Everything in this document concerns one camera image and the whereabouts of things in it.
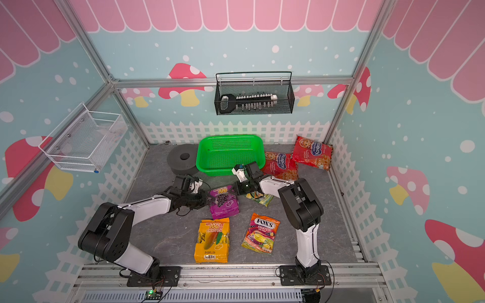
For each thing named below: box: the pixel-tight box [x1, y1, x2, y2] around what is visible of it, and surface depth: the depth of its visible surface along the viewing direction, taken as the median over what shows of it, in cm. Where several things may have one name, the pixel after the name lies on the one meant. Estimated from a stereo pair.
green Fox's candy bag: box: [243, 191, 275, 208], surface depth 96 cm
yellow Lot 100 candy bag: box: [193, 217, 231, 264], surface depth 80 cm
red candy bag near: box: [261, 151, 299, 181], surface depth 108 cm
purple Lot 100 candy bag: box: [207, 184, 241, 220], surface depth 91 cm
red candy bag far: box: [291, 134, 334, 171], surface depth 114 cm
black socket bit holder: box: [219, 92, 278, 113], surface depth 91 cm
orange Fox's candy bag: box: [241, 212, 282, 255], surface depth 85 cm
